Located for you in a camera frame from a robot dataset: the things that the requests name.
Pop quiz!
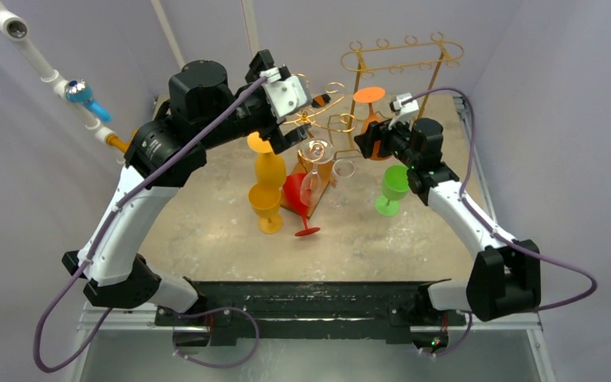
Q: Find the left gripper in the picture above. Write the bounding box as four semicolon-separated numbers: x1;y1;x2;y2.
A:
198;52;310;152

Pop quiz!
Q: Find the clear wine glass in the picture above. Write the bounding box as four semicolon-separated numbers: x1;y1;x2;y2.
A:
329;158;356;209
298;138;334;207

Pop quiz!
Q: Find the orange goblet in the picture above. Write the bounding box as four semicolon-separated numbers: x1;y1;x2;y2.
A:
353;87;386;152

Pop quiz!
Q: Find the yellow goblet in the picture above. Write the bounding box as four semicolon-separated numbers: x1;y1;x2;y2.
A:
248;184;283;235
247;132;286;189

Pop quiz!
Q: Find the gold scroll wine glass rack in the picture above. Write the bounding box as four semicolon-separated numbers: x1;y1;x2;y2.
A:
285;82;357;219

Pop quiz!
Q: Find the red goblet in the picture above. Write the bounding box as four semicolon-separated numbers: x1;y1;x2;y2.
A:
282;173;321;237

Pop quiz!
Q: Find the green goblet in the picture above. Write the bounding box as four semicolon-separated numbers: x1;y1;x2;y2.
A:
375;165;410;216

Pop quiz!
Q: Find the gold rectangular wire rack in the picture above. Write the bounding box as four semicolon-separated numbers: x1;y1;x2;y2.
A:
321;32;464;159

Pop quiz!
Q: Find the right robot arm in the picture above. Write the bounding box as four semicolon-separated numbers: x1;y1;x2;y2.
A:
354;118;541;324

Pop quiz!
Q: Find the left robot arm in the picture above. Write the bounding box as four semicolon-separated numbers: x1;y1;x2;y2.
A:
61;50;311;325

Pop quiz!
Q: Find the white PVC pipe assembly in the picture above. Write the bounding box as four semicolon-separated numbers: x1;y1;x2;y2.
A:
0;1;180;166

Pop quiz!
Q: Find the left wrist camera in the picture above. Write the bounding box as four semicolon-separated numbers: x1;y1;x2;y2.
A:
259;65;312;122

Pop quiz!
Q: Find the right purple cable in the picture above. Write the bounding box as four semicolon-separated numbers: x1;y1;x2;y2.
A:
408;87;599;314

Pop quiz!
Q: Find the purple cable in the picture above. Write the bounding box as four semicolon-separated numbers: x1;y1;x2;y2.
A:
32;76;270;374
408;87;599;314

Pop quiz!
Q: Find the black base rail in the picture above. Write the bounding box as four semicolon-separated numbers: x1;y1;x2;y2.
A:
155;281;467;350

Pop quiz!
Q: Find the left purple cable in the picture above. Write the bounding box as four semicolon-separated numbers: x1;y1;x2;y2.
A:
32;76;270;374

